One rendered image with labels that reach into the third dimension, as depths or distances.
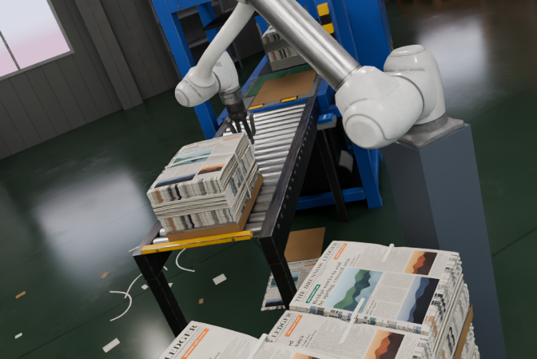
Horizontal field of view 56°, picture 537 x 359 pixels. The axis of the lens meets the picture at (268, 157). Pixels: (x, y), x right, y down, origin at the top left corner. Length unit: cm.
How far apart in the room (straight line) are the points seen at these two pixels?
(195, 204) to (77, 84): 615
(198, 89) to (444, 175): 90
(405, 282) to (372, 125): 41
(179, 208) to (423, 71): 92
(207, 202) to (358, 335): 74
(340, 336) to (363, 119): 54
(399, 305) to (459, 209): 54
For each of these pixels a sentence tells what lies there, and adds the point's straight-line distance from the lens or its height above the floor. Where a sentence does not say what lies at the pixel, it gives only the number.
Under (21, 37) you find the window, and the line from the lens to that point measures 771.
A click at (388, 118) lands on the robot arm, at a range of 136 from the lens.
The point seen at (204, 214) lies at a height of 91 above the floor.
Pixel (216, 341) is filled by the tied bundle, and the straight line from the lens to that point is 101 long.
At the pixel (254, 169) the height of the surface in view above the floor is 89.
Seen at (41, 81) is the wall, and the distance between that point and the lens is 778.
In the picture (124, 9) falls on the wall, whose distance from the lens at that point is 780.
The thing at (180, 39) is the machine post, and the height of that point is 130.
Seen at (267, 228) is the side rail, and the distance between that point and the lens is 177.
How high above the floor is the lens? 170
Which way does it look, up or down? 23 degrees down
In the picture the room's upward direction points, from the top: 19 degrees counter-clockwise
